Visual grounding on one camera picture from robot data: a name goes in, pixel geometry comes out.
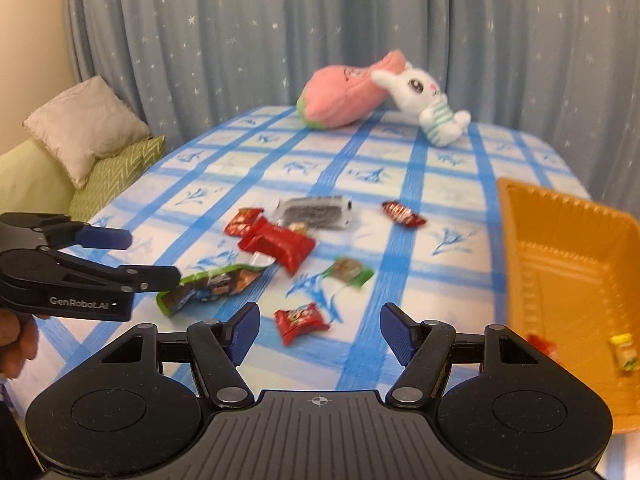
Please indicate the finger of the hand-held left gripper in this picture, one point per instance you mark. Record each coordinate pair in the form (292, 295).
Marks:
(155, 278)
(107, 239)

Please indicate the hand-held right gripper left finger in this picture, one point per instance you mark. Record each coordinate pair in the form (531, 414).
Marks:
(245, 334)

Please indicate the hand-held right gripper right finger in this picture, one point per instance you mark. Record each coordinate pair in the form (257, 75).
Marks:
(397, 334)

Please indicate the green and brown snack packet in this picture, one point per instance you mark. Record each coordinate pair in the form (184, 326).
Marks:
(220, 285)

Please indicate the dark red patterned candy packet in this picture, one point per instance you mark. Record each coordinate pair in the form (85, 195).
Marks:
(402, 214)

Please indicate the clear packet of dark snack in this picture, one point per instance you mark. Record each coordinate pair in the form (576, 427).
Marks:
(312, 212)

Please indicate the orange plastic tray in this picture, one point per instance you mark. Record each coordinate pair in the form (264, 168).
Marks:
(565, 270)

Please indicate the person's left hand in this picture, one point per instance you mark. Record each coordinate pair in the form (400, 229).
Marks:
(17, 342)

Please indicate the small red candy packet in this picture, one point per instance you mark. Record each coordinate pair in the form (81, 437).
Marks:
(241, 222)
(300, 322)
(544, 346)

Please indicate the green patterned cushion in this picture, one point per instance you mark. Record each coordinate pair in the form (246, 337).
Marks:
(117, 175)

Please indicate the green candy packet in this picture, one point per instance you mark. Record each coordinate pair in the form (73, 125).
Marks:
(347, 271)

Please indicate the blue checked tablecloth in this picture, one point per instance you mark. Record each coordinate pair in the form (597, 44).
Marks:
(450, 270)

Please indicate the large red snack packet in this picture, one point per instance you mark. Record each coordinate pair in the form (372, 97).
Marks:
(277, 246)

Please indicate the light green sofa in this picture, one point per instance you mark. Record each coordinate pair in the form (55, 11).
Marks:
(30, 180)

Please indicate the beige pillow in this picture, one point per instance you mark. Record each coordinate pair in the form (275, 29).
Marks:
(82, 127)

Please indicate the yellow candy packet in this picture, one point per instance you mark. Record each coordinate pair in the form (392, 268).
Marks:
(624, 350)

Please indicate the grey-blue star curtain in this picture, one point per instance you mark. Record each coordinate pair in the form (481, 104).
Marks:
(225, 35)

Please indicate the pink plush toy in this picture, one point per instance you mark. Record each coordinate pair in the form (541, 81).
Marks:
(340, 96)

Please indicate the white rabbit plush toy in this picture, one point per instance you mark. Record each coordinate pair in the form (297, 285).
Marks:
(425, 90)

